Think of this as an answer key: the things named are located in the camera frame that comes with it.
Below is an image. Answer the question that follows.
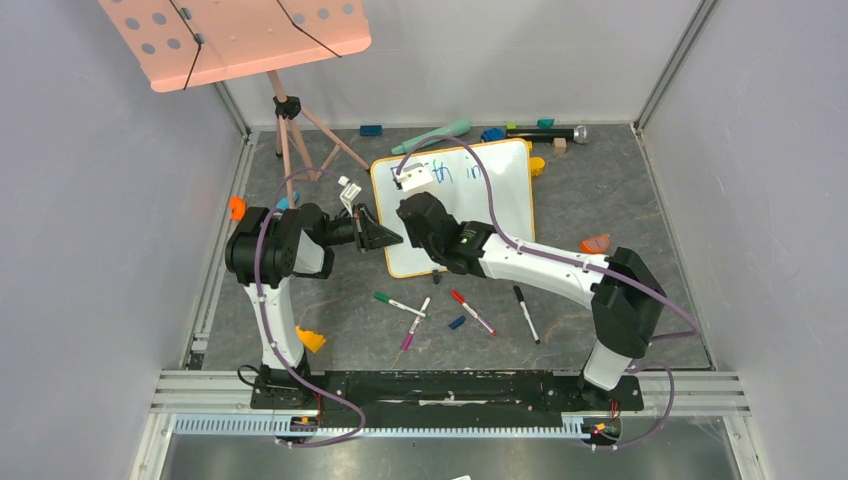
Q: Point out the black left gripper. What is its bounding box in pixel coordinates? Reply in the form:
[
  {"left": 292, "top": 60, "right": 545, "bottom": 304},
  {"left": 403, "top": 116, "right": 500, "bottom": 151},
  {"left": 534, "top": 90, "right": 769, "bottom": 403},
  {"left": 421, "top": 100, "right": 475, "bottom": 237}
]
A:
[{"left": 320, "top": 203, "right": 403, "bottom": 253}]

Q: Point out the yellow framed whiteboard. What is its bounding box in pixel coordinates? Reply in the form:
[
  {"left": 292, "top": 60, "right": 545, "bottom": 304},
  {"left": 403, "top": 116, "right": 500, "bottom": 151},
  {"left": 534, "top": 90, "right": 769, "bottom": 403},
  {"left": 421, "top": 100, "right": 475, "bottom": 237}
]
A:
[{"left": 370, "top": 139, "right": 535, "bottom": 279}]

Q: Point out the blue marker cap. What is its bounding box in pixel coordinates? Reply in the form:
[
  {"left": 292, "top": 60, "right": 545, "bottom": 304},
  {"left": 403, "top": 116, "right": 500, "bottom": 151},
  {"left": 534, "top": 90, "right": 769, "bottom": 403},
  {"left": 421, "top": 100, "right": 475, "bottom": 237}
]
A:
[{"left": 448, "top": 316, "right": 466, "bottom": 330}]

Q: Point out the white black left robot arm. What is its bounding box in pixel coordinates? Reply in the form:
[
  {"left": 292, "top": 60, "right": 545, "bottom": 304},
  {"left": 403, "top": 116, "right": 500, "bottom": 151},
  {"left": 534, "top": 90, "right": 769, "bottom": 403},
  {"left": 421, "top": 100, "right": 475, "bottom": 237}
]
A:
[{"left": 225, "top": 203, "right": 403, "bottom": 408}]

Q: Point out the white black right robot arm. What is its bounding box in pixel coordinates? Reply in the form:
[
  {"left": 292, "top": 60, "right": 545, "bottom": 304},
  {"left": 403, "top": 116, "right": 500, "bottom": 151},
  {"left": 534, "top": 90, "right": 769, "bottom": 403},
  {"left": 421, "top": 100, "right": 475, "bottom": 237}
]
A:
[{"left": 396, "top": 192, "right": 665, "bottom": 408}]

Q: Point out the green whiteboard marker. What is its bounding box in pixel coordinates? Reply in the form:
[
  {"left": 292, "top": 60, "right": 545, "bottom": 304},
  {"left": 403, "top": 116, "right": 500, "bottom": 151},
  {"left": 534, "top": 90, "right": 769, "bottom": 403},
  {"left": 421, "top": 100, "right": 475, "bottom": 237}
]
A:
[{"left": 374, "top": 292, "right": 427, "bottom": 318}]

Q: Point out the red whiteboard marker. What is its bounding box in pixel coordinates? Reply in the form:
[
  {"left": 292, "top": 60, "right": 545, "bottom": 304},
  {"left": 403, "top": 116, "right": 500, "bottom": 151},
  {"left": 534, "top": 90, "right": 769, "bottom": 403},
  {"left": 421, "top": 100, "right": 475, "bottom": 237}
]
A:
[{"left": 450, "top": 290, "right": 497, "bottom": 336}]

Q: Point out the black whiteboard marker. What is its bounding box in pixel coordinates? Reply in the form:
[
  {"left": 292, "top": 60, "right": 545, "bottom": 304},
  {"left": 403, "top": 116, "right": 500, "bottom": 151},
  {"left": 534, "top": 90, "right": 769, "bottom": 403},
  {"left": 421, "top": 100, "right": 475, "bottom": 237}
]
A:
[{"left": 513, "top": 285, "right": 541, "bottom": 345}]

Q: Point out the pink whiteboard marker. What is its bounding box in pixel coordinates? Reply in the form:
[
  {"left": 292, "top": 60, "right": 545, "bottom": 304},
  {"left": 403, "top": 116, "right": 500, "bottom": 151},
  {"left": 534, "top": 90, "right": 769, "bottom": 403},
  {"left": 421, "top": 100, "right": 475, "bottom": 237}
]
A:
[{"left": 400, "top": 296, "right": 432, "bottom": 351}]

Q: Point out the blue toy flashlight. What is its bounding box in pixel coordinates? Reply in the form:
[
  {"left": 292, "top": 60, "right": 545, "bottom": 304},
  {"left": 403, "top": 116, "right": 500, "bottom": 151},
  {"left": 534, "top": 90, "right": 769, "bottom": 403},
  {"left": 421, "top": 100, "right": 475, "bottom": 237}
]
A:
[{"left": 276, "top": 191, "right": 300, "bottom": 210}]

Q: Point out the teal toy tube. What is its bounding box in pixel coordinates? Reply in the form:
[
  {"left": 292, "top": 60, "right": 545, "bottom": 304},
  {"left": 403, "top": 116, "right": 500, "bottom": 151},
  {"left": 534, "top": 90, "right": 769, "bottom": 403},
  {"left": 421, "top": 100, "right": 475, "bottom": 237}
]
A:
[{"left": 391, "top": 119, "right": 471, "bottom": 155}]

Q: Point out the dark blue brick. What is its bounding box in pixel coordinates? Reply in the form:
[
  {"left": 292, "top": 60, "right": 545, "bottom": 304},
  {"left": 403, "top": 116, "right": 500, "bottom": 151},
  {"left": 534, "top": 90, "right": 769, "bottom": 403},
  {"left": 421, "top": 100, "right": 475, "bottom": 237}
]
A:
[{"left": 359, "top": 124, "right": 383, "bottom": 137}]

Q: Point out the blue brick behind board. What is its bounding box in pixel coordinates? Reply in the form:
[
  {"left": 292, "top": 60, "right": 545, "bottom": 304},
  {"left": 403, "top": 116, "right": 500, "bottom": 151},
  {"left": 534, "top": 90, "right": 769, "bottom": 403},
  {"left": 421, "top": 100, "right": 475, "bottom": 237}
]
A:
[{"left": 480, "top": 128, "right": 506, "bottom": 143}]

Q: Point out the yellow wedge block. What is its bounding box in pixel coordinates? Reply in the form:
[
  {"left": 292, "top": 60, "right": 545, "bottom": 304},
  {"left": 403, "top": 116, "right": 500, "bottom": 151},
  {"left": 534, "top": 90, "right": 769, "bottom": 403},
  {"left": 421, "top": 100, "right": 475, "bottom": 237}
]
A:
[{"left": 296, "top": 326, "right": 327, "bottom": 353}]

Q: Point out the yellow cylinder toy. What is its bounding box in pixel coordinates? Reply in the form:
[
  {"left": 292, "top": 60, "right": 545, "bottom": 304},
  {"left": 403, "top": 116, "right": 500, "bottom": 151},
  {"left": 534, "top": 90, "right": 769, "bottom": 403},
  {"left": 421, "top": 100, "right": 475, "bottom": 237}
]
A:
[{"left": 528, "top": 157, "right": 546, "bottom": 178}]

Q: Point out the orange toy block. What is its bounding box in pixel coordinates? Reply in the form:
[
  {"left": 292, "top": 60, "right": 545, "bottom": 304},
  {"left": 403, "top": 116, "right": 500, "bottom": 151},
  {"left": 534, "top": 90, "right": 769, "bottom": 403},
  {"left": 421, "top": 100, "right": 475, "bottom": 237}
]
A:
[{"left": 228, "top": 196, "right": 247, "bottom": 221}]

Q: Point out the tan wooden cube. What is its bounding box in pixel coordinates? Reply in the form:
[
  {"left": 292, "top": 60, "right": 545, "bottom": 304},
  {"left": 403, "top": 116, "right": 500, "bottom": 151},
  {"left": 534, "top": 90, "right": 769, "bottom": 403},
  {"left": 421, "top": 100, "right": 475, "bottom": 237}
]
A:
[{"left": 552, "top": 137, "right": 568, "bottom": 155}]

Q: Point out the black silver microphone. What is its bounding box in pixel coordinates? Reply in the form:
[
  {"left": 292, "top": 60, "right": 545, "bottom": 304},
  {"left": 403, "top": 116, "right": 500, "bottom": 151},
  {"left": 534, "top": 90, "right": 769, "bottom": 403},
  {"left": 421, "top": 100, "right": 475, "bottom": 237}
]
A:
[{"left": 505, "top": 125, "right": 588, "bottom": 145}]

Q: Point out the pink music stand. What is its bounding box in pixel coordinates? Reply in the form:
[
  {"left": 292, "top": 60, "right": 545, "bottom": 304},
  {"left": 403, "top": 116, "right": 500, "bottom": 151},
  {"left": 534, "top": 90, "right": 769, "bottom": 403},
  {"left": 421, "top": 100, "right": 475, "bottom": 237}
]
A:
[{"left": 100, "top": 0, "right": 372, "bottom": 181}]

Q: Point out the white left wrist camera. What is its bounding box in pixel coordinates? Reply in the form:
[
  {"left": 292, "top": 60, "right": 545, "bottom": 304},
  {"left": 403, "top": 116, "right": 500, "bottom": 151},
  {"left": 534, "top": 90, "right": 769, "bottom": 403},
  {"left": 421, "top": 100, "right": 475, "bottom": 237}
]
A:
[{"left": 337, "top": 175, "right": 362, "bottom": 217}]

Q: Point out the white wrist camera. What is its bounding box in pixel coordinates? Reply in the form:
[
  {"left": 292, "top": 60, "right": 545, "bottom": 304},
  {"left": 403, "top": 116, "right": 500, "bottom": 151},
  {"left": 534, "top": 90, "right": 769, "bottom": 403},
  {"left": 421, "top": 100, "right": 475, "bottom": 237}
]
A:
[
  {"left": 337, "top": 175, "right": 362, "bottom": 217},
  {"left": 394, "top": 163, "right": 436, "bottom": 196}
]

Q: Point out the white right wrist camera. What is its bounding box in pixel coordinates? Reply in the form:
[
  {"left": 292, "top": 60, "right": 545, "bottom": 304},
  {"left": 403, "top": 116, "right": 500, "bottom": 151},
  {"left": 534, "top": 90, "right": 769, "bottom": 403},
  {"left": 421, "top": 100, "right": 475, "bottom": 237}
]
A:
[{"left": 394, "top": 163, "right": 436, "bottom": 196}]

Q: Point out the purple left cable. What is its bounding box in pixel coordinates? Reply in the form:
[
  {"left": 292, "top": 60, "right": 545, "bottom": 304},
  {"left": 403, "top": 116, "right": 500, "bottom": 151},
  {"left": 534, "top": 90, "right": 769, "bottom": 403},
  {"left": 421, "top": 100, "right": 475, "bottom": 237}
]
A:
[{"left": 253, "top": 167, "right": 368, "bottom": 450}]

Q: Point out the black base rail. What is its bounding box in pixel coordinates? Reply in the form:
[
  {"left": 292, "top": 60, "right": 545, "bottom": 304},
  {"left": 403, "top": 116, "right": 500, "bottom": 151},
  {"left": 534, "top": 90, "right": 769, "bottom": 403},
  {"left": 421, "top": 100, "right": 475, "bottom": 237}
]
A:
[{"left": 250, "top": 370, "right": 644, "bottom": 429}]

